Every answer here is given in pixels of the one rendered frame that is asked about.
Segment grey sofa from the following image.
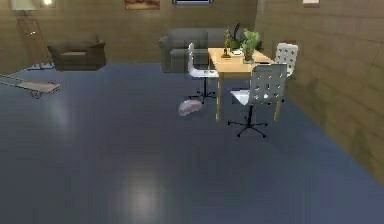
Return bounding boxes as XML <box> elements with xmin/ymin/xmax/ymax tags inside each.
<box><xmin>158</xmin><ymin>27</ymin><xmax>240</xmax><ymax>74</ymax></box>

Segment brown slender statue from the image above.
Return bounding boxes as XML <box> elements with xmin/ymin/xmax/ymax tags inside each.
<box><xmin>220</xmin><ymin>28</ymin><xmax>232</xmax><ymax>59</ymax></box>

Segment wooden tripod floor lamp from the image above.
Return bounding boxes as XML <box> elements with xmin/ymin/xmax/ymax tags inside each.
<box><xmin>10</xmin><ymin>0</ymin><xmax>56</xmax><ymax>71</ymax></box>

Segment light wooden table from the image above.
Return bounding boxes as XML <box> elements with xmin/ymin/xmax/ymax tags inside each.
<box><xmin>207</xmin><ymin>46</ymin><xmax>284</xmax><ymax>122</ymax></box>

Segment green house plant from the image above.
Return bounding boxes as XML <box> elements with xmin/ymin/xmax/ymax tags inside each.
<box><xmin>239</xmin><ymin>28</ymin><xmax>261</xmax><ymax>64</ymax></box>

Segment blue framed window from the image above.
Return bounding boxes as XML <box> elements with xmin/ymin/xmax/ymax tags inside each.
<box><xmin>171</xmin><ymin>0</ymin><xmax>213</xmax><ymax>6</ymax></box>

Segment orange framed wall picture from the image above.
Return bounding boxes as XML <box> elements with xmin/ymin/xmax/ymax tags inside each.
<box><xmin>124</xmin><ymin>0</ymin><xmax>161</xmax><ymax>11</ymax></box>

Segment white perforated swivel chair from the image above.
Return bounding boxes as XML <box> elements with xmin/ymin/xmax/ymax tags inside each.
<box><xmin>274</xmin><ymin>42</ymin><xmax>299</xmax><ymax>79</ymax></box>
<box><xmin>186</xmin><ymin>42</ymin><xmax>220</xmax><ymax>105</ymax></box>
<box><xmin>227</xmin><ymin>63</ymin><xmax>288</xmax><ymax>139</ymax></box>

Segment dark brown armchair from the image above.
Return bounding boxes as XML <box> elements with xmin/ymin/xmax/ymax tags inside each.
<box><xmin>46</xmin><ymin>39</ymin><xmax>107</xmax><ymax>72</ymax></box>

